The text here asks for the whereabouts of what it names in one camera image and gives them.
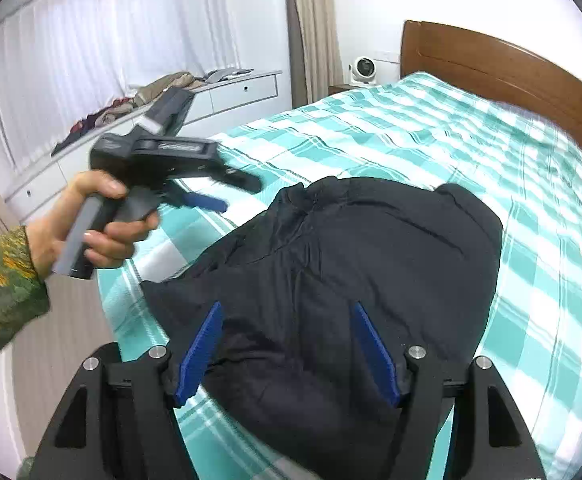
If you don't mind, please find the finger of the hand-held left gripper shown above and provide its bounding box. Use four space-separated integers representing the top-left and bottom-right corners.
163 185 229 213
216 167 263 194

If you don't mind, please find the person's left hand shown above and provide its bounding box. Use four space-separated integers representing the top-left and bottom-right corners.
26 170 159 281

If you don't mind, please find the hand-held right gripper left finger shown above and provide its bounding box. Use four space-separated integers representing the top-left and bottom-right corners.
21 301 224 480

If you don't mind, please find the bed with green plaid blanket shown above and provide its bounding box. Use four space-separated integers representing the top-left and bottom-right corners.
96 71 582 480

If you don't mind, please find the white sheer curtain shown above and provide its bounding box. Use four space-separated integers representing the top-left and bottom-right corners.
0 0 292 171

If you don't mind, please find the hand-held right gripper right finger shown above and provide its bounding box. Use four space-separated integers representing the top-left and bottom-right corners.
351 302 546 480

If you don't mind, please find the pile of clothes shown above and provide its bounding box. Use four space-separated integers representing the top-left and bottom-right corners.
51 71 194 156

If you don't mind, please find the white window bench cabinet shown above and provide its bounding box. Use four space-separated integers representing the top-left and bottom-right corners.
4 70 284 221

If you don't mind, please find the wooden headboard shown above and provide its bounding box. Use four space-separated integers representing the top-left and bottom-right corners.
400 20 582 181

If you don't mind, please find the grey folded cloth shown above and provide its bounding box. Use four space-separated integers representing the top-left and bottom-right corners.
205 67 255 82

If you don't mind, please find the black puffer jacket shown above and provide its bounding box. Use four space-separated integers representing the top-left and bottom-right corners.
141 176 504 480

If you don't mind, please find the white round fan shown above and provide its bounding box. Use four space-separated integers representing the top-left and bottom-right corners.
348 55 376 86

